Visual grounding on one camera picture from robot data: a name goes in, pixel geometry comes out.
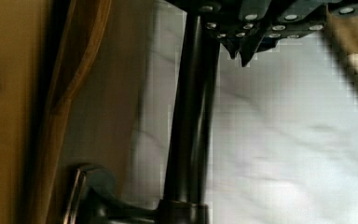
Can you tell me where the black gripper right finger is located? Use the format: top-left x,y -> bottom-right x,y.
257,0 -> 358,51

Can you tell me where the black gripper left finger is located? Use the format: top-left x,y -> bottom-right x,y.
199,0 -> 280,66

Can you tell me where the black metal drawer handle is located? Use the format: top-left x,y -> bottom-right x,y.
60,12 -> 219,224

